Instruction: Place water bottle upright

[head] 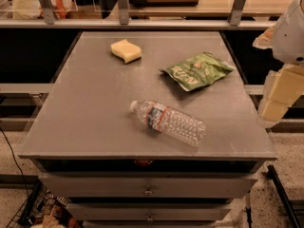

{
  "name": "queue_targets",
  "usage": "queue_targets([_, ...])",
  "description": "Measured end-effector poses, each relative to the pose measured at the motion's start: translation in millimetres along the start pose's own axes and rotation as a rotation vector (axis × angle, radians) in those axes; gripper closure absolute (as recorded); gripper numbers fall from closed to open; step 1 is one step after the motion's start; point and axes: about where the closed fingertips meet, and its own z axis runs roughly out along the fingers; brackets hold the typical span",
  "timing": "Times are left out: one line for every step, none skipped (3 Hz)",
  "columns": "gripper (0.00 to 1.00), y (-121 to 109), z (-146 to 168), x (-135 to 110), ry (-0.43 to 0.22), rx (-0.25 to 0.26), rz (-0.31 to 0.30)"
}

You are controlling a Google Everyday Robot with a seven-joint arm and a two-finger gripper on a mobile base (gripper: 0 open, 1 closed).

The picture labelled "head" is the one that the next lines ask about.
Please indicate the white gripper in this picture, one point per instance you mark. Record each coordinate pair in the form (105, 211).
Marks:
(290, 37)

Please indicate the clear plastic water bottle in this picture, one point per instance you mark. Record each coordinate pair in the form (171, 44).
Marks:
(170, 121)

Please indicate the green snack bag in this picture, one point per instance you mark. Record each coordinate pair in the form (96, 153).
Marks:
(198, 71)

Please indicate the black metal stand leg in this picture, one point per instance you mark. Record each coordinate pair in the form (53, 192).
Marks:
(289, 205)

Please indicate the yellow sponge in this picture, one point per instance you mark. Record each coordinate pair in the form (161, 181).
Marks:
(126, 50)

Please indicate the upper drawer knob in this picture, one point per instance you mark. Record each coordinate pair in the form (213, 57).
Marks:
(148, 192)

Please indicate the drawer knob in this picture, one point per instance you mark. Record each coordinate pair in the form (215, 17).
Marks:
(148, 192)
(149, 218)

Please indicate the lower drawer knob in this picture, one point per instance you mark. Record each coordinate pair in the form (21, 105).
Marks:
(149, 218)

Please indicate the grey drawer cabinet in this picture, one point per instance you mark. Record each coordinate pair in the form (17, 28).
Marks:
(93, 151)

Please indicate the metal railing with posts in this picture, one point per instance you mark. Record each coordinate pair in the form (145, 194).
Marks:
(120, 14)

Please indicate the white orange plastic bag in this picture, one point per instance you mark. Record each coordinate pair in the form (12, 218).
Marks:
(31, 9)

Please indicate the black wire basket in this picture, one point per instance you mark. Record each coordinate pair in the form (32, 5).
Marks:
(43, 210)

